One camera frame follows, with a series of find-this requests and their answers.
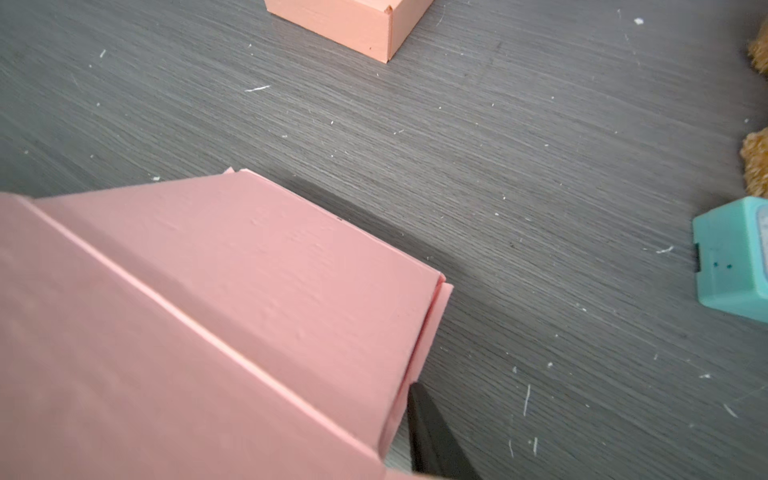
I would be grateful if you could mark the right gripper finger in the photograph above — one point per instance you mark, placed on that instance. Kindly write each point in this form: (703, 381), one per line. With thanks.
(434, 449)

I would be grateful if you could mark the pink cardboard box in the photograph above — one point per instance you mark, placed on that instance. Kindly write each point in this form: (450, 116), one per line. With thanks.
(219, 327)

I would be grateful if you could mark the orange cardboard box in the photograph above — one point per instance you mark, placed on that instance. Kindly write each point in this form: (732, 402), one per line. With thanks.
(376, 29)

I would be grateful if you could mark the small teal alarm clock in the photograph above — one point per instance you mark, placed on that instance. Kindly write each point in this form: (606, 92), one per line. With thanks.
(731, 243)

